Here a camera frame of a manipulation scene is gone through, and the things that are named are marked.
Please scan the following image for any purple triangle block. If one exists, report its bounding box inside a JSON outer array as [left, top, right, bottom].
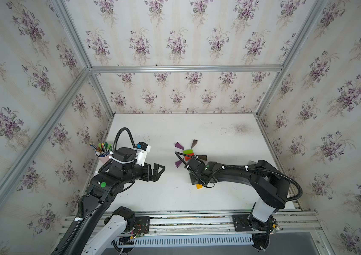
[[175, 142, 184, 150], [175, 160, 183, 168]]

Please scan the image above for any green rectangular block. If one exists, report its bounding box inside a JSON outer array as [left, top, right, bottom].
[[183, 149, 194, 155]]

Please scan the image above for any red rectangular block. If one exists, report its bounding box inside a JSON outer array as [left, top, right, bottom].
[[184, 153, 194, 161]]

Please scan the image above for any brown triangle block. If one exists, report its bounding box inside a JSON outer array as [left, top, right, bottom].
[[198, 155, 207, 161], [191, 139, 198, 148]]

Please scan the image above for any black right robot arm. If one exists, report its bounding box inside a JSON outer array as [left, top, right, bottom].
[[175, 152, 303, 250]]

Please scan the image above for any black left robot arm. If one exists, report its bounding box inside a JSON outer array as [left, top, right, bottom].
[[53, 142, 165, 255]]

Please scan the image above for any pink pen cup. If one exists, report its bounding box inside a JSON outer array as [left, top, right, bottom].
[[95, 151, 111, 164]]

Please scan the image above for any colourful pens bundle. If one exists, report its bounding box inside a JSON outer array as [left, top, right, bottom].
[[89, 142, 112, 157]]

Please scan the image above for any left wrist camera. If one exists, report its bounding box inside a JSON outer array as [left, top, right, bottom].
[[136, 142, 151, 167]]

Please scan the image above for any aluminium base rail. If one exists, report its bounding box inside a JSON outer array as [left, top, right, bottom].
[[57, 210, 323, 249]]

